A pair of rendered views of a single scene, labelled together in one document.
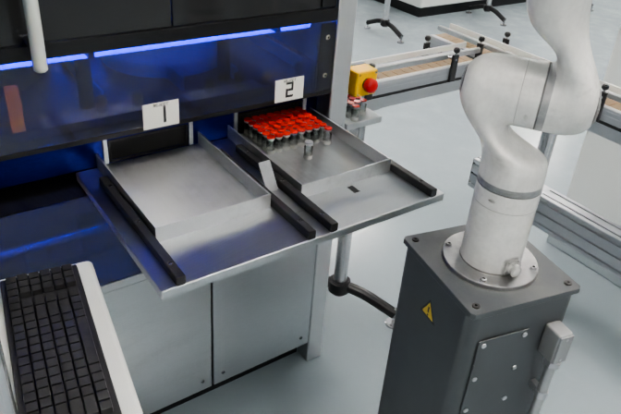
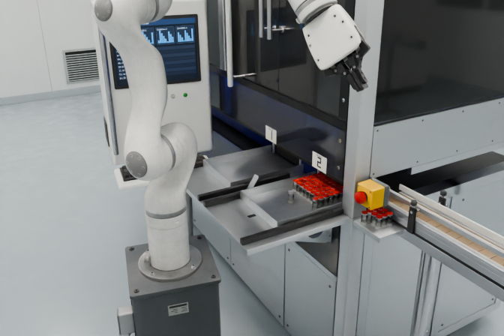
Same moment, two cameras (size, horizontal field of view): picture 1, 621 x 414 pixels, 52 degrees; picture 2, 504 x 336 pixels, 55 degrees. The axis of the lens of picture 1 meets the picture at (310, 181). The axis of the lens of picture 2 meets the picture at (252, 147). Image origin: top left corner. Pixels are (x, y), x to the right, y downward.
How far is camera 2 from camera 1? 215 cm
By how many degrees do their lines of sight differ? 86
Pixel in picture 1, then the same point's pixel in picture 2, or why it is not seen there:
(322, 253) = (337, 313)
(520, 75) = not seen: hidden behind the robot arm
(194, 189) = (248, 172)
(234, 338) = (292, 309)
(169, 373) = (268, 289)
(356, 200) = (237, 215)
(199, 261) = not seen: hidden behind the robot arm
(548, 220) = not seen: outside the picture
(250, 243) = (198, 185)
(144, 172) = (266, 160)
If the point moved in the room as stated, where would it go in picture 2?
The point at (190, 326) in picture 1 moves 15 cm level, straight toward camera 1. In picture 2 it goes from (276, 271) to (244, 273)
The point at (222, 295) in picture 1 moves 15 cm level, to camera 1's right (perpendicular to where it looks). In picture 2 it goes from (288, 269) to (286, 292)
